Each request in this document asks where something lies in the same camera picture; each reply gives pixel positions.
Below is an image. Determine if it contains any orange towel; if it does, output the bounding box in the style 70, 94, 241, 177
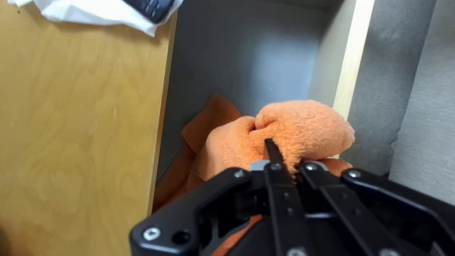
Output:
152, 93, 357, 256

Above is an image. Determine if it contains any wooden nightstand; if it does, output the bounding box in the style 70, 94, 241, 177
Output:
0, 0, 177, 256

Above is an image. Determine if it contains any black tv remote control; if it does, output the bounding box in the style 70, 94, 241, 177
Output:
124, 0, 175, 25

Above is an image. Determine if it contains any open grey drawer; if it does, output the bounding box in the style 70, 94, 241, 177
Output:
154, 0, 376, 208

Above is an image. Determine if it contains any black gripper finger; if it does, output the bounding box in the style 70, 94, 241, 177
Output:
265, 139, 285, 164

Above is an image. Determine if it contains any white paper sheet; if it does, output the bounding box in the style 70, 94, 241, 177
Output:
6, 0, 185, 38

